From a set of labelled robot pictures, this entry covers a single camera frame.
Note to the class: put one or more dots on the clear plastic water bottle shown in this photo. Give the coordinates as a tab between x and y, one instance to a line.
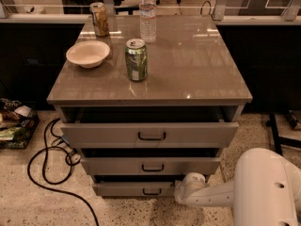
147	12

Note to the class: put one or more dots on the green soda can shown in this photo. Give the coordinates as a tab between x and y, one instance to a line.
136	59

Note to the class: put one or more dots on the grey drawer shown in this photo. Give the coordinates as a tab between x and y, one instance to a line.
148	127
165	161
122	186

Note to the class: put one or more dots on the grey middle drawer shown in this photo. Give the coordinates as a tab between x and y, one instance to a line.
165	161

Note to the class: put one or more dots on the grey bottom drawer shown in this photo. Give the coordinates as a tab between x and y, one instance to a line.
122	186

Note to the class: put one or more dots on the black stand leg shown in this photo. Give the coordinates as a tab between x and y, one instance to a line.
278	140

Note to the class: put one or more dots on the gold soda can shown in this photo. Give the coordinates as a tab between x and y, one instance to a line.
99	19

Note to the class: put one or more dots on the basket of snack bags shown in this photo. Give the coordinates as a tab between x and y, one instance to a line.
18	122

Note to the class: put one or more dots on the grey top drawer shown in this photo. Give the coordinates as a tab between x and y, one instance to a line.
148	127

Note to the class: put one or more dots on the grey drawer cabinet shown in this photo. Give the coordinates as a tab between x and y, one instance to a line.
189	64

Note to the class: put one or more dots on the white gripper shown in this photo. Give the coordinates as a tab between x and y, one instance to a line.
192	183

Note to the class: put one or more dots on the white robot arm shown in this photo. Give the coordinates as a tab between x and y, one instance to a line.
265	190

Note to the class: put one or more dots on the white bowl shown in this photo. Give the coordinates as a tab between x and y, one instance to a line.
88	54

